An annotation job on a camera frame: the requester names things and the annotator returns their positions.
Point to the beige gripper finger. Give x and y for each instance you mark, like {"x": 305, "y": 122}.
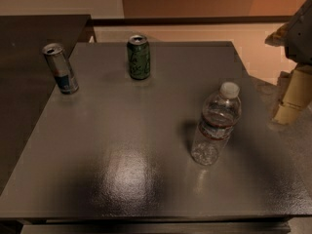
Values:
{"x": 294, "y": 95}
{"x": 278, "y": 37}

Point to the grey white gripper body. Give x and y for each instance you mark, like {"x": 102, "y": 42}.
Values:
{"x": 300, "y": 36}

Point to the clear plastic water bottle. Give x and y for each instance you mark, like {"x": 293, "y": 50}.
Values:
{"x": 220, "y": 113}

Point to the green soda can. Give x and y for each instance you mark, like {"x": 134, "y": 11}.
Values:
{"x": 138, "y": 57}

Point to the silver blue energy drink can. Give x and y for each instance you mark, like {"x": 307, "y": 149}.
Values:
{"x": 60, "y": 66}

